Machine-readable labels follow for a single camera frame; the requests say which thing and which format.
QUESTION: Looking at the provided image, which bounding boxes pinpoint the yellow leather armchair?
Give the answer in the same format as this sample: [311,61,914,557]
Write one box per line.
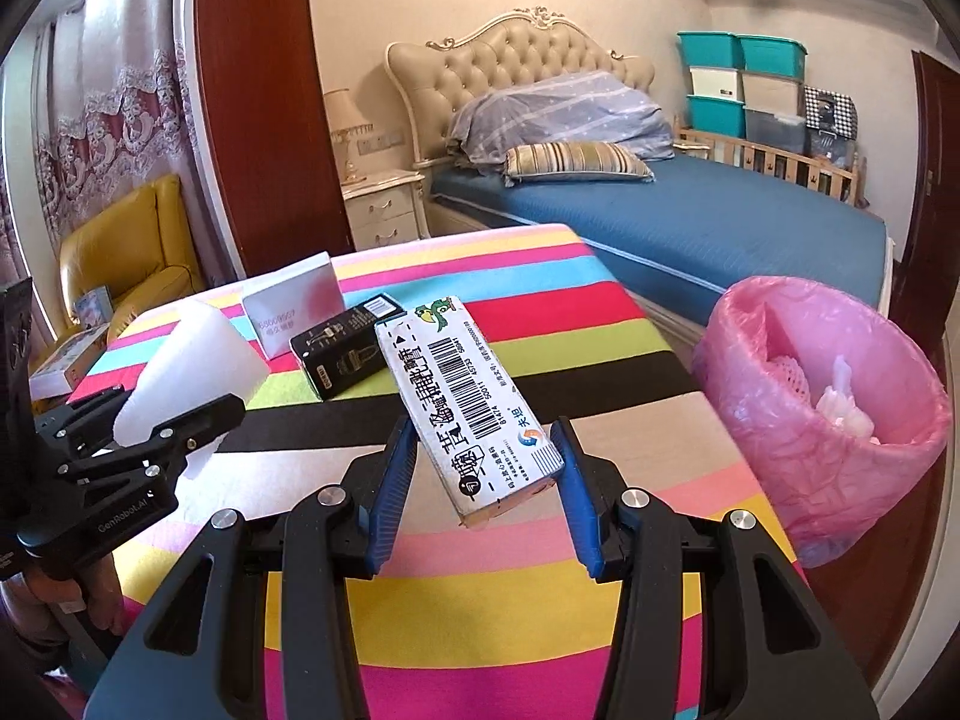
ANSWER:
[59,174,206,343]

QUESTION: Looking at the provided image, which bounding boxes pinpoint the grey striped pillow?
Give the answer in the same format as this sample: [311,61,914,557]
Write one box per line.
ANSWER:
[446,70,674,167]

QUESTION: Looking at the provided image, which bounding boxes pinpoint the teal storage bin upper left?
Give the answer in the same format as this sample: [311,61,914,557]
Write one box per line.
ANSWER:
[677,31,745,70]

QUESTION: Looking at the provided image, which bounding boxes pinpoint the blue mattress bed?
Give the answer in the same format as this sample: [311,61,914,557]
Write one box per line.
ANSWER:
[431,156,889,325]

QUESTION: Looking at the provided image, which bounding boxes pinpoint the red wooden door frame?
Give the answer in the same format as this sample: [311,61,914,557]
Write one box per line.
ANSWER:
[194,0,353,277]

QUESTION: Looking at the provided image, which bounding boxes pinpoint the pink foam fruit net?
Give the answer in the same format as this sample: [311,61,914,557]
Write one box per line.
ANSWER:
[768,356,811,405]

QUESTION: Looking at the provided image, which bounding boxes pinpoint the teal storage bin upper right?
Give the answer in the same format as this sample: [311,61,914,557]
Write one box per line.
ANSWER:
[739,34,807,82]

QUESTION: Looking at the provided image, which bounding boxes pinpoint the grey translucent storage bin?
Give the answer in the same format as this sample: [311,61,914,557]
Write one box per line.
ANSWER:
[745,107,807,154]

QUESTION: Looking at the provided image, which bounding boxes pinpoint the pink lace curtain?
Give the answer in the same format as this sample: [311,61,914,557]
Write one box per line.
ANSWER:
[2,0,233,284]

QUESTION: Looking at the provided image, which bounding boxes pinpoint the white pink card box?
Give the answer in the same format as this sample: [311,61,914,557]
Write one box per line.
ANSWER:
[241,252,345,359]

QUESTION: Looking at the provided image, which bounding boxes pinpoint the dark wooden door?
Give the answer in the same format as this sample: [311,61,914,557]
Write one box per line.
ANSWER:
[890,52,960,356]

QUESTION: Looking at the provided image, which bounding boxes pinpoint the white foam cone piece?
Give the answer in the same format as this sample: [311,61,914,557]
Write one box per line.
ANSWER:
[114,305,270,447]

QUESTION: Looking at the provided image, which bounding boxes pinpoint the black small product box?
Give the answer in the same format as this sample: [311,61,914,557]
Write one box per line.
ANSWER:
[290,294,405,401]

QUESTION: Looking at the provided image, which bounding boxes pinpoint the white barcode carton box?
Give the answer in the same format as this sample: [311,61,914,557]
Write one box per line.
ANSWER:
[376,296,565,527]

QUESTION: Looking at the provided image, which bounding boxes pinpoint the beige storage box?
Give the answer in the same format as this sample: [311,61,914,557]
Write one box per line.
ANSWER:
[740,71,802,117]

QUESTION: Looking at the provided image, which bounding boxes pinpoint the teal storage bin lower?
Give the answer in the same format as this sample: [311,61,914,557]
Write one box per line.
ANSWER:
[686,94,745,138]

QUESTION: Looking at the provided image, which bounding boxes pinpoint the cream bedside table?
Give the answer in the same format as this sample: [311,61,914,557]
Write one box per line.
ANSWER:
[342,169,430,250]

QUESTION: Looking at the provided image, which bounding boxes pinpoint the left hand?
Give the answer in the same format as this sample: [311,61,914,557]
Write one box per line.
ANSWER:
[18,554,125,635]

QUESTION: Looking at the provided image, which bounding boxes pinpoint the gold striped cushion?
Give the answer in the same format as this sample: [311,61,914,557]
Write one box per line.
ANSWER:
[503,142,656,182]

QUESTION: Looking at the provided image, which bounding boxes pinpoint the black white checkered bag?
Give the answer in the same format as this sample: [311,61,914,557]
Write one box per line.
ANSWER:
[802,86,859,140]

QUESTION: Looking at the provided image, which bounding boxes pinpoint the wooden crib rail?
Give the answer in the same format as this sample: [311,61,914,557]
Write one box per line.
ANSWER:
[674,117,869,208]

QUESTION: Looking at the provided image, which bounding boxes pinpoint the teal storage bin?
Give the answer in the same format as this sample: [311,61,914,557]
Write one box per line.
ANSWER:
[686,94,745,138]
[677,31,745,70]
[739,34,807,82]

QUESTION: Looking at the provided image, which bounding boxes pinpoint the cream table lamp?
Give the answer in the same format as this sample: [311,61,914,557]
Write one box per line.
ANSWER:
[324,88,373,187]

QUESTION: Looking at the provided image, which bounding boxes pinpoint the beige tufted headboard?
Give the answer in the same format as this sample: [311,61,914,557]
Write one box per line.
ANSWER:
[384,7,656,169]

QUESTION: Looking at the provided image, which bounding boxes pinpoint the white storage box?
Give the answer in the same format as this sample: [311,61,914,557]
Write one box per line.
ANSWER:
[688,67,743,103]

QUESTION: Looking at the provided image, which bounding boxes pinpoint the pink lined trash bin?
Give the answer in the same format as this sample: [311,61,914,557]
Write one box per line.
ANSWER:
[693,277,952,569]

